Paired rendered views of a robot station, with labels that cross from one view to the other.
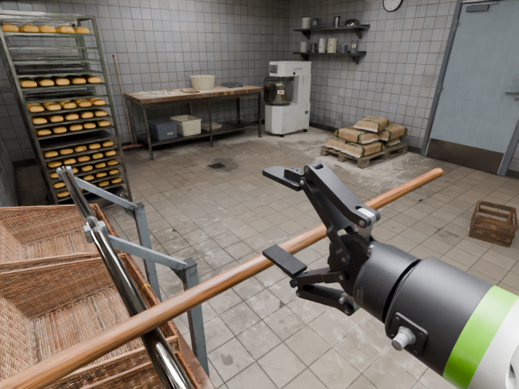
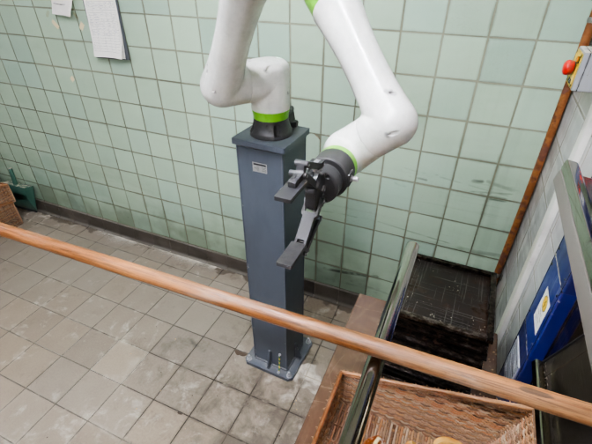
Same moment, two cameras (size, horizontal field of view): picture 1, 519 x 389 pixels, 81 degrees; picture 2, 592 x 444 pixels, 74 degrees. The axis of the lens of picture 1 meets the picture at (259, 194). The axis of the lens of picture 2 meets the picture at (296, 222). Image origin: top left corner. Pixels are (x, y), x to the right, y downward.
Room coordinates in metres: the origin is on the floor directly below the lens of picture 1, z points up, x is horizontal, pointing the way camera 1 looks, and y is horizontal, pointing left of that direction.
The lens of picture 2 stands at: (0.64, 0.47, 1.72)
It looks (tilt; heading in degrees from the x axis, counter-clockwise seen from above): 34 degrees down; 241
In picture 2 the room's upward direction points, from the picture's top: straight up
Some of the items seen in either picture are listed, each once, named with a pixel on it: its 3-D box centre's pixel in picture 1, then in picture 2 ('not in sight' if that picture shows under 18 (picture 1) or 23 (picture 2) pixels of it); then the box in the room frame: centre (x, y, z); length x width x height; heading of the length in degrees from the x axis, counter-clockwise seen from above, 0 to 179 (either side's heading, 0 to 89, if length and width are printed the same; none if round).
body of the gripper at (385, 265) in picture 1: (366, 269); (318, 189); (0.27, -0.12, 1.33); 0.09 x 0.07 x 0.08; 38
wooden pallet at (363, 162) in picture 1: (364, 149); not in sight; (4.69, -1.69, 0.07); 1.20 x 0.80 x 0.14; 128
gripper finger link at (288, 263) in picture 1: (283, 259); (291, 255); (0.37, -0.04, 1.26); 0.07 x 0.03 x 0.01; 38
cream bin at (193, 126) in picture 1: (185, 125); not in sight; (5.19, 1.26, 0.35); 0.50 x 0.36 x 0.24; 39
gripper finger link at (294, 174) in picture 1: (302, 170); (297, 173); (0.35, -0.05, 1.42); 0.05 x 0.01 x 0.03; 38
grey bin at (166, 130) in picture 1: (162, 128); not in sight; (4.94, 1.59, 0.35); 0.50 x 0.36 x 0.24; 38
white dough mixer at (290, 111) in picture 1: (284, 99); not in sight; (6.04, -0.49, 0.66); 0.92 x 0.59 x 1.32; 128
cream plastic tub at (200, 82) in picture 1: (202, 82); not in sight; (5.52, 0.97, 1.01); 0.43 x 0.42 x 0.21; 128
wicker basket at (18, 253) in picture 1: (55, 240); not in sight; (1.21, 0.98, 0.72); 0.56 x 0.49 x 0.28; 36
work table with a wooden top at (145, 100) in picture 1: (200, 116); not in sight; (5.36, 1.04, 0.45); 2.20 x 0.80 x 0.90; 128
